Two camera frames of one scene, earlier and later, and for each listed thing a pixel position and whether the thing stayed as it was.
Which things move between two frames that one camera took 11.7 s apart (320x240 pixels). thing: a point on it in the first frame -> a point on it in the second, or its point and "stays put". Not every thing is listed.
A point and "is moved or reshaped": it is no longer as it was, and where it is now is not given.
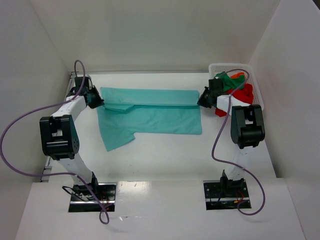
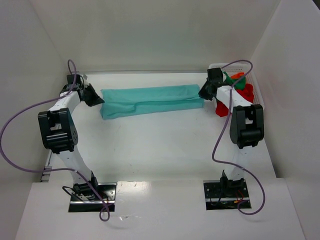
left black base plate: [83, 200] stays put
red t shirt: [244, 95] stays put
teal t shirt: [124, 112] is moved or reshaped
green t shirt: [231, 83] stays put
